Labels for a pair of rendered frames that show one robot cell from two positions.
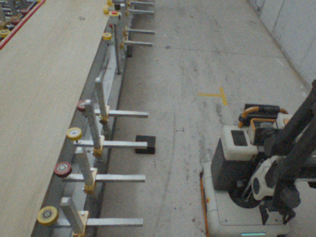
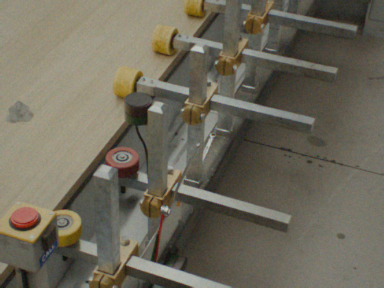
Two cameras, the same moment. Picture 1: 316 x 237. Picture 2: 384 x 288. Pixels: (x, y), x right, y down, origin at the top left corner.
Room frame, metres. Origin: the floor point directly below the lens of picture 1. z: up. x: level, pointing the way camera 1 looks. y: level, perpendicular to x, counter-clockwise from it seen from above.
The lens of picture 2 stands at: (1.29, 0.08, 2.02)
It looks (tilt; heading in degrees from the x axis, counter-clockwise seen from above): 37 degrees down; 32
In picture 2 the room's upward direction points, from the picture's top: 2 degrees clockwise
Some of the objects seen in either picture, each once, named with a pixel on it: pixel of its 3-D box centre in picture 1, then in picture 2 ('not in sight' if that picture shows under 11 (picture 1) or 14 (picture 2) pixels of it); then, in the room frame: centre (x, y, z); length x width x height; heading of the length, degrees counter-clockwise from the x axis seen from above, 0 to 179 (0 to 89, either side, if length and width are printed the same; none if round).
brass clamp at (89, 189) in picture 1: (91, 181); not in sight; (0.67, 0.47, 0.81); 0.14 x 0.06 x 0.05; 12
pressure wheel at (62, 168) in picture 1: (65, 173); not in sight; (0.66, 0.60, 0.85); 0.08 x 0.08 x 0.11
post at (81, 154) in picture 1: (88, 178); not in sight; (0.65, 0.47, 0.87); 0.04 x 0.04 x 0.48; 12
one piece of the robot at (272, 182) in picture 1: (295, 171); not in sight; (0.85, -0.59, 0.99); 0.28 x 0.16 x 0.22; 101
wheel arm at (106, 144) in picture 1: (110, 144); not in sight; (0.95, 0.46, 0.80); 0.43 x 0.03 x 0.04; 102
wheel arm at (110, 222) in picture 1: (97, 223); not in sight; (0.46, 0.36, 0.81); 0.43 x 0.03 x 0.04; 102
